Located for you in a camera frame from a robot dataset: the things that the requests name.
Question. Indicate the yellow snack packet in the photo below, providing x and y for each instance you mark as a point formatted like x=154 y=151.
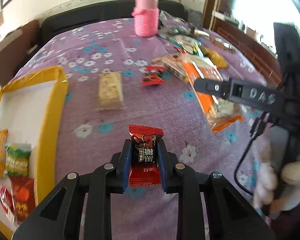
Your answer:
x=216 y=59

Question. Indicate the maroon armchair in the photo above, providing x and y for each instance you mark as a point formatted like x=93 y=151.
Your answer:
x=14 y=50

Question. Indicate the beige cake bar packet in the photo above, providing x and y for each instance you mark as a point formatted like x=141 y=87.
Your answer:
x=110 y=92

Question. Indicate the pink knit-sleeved thermos bottle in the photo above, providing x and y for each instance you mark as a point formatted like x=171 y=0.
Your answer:
x=146 y=17

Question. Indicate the black sofa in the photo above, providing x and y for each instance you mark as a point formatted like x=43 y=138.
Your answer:
x=99 y=12

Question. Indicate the dark red jujube snack packet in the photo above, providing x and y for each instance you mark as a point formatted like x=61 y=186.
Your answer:
x=23 y=197

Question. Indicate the yellow rimmed cardboard tray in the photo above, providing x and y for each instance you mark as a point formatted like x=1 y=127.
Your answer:
x=31 y=110

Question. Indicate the green pea snack packet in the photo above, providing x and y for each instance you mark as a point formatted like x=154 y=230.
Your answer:
x=17 y=159

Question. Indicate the orange cracker pack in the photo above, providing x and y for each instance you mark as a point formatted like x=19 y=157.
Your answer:
x=220 y=113

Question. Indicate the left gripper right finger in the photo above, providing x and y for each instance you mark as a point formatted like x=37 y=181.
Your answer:
x=181 y=179

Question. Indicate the purple floral tablecloth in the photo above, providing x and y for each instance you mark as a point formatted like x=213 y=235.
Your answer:
x=88 y=137

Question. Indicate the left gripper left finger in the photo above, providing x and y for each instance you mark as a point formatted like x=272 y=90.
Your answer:
x=110 y=178

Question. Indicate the small red black candy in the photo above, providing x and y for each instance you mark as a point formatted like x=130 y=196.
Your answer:
x=144 y=163

